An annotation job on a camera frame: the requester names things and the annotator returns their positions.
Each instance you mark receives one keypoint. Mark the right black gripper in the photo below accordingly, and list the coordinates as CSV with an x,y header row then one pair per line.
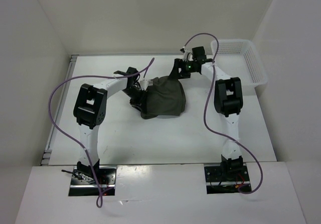
x,y
179,63

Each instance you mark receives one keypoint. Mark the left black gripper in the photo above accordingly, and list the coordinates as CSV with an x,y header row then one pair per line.
x,y
141,103

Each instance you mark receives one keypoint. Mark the olive green shorts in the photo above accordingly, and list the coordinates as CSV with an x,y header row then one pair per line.
x,y
165,97

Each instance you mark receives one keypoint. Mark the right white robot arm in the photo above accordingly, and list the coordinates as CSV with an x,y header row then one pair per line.
x,y
228,102

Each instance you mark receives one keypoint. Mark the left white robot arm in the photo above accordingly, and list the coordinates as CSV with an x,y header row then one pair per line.
x,y
90,112

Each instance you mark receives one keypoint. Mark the white plastic basket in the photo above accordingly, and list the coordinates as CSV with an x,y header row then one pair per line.
x,y
239,58

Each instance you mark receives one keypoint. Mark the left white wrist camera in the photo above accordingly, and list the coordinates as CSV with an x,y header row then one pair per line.
x,y
145,83

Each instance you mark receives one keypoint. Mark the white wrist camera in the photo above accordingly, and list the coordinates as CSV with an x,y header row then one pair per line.
x,y
145,83
187,55

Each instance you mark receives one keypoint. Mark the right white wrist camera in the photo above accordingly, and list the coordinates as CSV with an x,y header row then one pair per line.
x,y
187,55

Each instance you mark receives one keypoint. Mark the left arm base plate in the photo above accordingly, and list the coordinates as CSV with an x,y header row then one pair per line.
x,y
86,186

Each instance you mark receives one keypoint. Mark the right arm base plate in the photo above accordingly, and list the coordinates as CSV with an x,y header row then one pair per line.
x,y
219,183

